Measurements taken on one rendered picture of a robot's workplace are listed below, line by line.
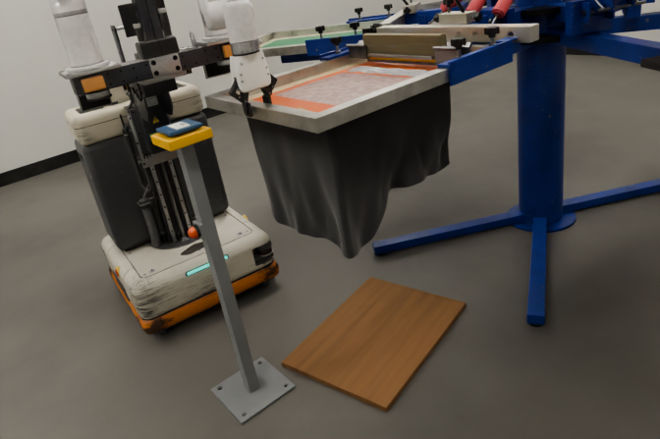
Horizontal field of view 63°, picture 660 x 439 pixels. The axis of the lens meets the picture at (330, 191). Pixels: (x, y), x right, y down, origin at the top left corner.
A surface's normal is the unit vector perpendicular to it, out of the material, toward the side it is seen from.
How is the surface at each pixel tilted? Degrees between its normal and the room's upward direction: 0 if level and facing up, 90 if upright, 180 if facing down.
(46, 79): 90
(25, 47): 90
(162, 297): 90
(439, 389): 0
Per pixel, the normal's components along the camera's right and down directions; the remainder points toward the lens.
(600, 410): -0.15, -0.90
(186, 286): 0.55, 0.25
